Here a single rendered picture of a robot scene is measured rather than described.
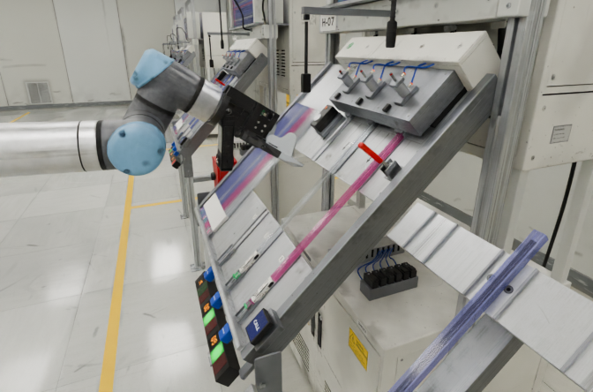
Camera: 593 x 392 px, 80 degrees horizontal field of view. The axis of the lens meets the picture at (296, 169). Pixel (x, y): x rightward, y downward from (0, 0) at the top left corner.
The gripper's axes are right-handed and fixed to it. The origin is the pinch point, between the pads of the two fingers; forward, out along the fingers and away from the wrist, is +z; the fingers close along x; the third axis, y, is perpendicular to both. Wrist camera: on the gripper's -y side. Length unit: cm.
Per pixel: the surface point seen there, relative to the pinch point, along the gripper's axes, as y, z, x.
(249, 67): 24, 13, 125
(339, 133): 11.5, 13.8, 10.0
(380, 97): 22.3, 10.2, -3.3
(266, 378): -34.1, 5.3, -25.3
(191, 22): 64, -5, 448
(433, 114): 22.5, 13.8, -16.8
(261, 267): -24.4, 5.6, -4.3
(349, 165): 5.5, 12.5, -3.1
